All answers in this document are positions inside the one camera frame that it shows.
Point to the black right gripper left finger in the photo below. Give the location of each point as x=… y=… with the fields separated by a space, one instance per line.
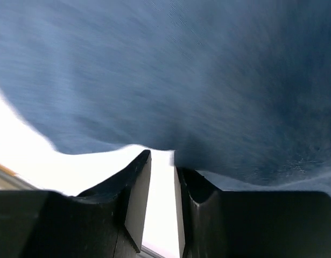
x=106 y=220

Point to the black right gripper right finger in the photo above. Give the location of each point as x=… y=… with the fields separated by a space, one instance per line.
x=217 y=223

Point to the blue pillowcase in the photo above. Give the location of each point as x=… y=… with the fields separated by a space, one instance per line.
x=239 y=90

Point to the aluminium front rail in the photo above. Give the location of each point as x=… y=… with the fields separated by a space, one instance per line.
x=9 y=180

